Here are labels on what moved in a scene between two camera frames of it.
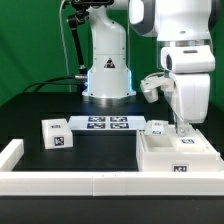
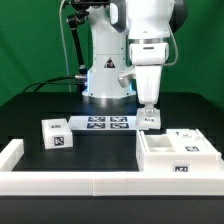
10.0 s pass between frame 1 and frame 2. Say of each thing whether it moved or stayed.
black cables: stayed
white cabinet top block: stayed
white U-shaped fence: stayed
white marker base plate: stayed
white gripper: moved
